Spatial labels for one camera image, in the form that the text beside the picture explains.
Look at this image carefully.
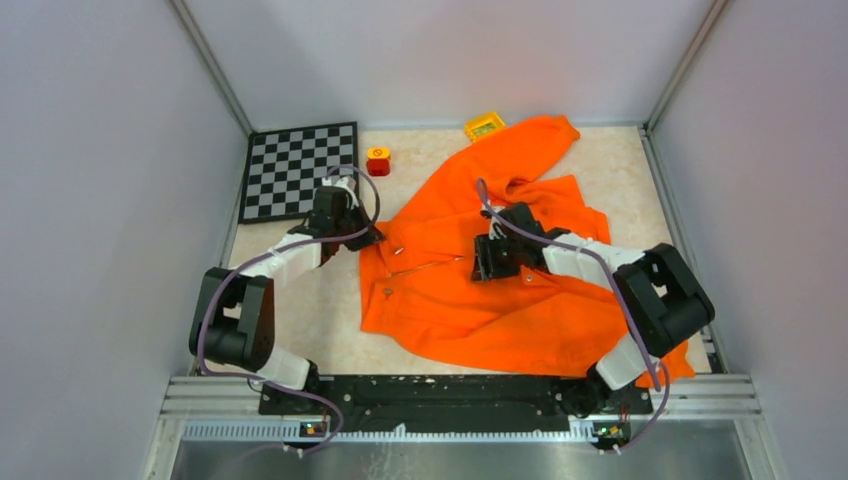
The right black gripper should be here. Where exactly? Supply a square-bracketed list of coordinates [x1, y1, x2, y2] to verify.
[472, 231, 523, 282]

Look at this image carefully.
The orange jacket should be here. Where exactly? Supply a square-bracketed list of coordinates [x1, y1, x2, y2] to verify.
[358, 115, 696, 390]

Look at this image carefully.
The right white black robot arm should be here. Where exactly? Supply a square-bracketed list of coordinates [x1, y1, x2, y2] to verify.
[471, 203, 716, 412]

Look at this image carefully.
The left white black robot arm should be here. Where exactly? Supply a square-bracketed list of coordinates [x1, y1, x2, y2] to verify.
[188, 177, 384, 414]

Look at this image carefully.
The red and yellow block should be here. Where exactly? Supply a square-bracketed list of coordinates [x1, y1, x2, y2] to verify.
[366, 146, 391, 177]

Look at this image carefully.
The black and white chessboard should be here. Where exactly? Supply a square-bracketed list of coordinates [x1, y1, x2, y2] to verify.
[239, 121, 358, 224]

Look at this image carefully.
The yellow toy crate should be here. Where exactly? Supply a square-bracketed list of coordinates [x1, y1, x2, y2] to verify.
[464, 111, 506, 143]

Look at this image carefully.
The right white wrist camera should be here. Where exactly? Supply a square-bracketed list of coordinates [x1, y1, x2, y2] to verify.
[488, 219, 507, 240]

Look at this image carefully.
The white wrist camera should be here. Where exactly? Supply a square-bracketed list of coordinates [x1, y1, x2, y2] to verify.
[488, 219, 507, 240]
[321, 176, 359, 206]

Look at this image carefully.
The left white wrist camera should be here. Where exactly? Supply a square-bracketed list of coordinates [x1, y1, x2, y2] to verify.
[321, 176, 359, 206]

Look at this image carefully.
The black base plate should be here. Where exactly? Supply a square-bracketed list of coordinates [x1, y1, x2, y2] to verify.
[258, 374, 653, 433]

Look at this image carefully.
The aluminium frame rail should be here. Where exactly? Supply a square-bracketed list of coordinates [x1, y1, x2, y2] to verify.
[144, 374, 779, 479]

